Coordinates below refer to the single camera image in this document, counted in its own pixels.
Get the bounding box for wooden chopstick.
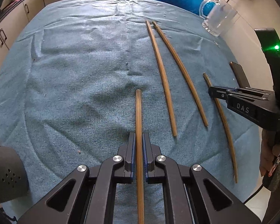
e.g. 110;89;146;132
152;21;209;129
198;72;239;184
145;20;178;137
136;90;144;224

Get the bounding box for black chopstick holder cup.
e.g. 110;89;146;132
0;146;29;204

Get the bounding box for person right hand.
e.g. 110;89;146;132
259;129;280;177

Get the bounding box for black smartphone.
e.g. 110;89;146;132
229;61;250;88

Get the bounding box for clear glass mug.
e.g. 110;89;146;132
199;0;238;37

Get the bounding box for blue table cloth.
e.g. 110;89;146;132
0;0;260;217

